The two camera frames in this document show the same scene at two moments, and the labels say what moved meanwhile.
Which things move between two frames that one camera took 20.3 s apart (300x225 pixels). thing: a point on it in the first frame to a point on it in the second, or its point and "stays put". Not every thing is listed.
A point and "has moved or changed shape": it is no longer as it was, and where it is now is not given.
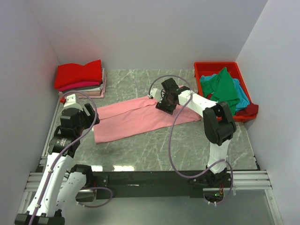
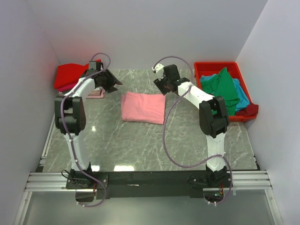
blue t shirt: (243, 99) stays put
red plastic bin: (203, 68) stays put
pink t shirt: (119, 119) has moved or changed shape
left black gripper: (89, 119) to (110, 87)
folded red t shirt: (68, 73) stays put
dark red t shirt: (251, 109) stays put
